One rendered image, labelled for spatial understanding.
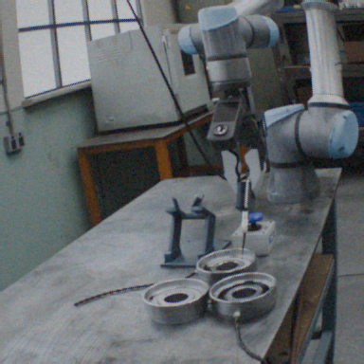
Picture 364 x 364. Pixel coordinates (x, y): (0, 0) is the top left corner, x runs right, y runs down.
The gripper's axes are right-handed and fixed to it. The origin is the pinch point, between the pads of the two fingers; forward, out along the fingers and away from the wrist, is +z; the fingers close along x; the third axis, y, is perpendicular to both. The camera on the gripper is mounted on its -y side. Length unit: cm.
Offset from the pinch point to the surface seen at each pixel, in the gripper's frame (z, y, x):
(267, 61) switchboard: -12, 356, 93
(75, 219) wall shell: 59, 154, 169
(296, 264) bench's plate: 13.1, -4.1, -9.8
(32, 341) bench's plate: 13.0, -40.5, 24.4
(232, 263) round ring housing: 10.7, -7.9, 1.2
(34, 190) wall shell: 30, 120, 167
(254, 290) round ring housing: 10.6, -18.7, -6.6
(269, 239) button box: 10.4, 2.6, -2.6
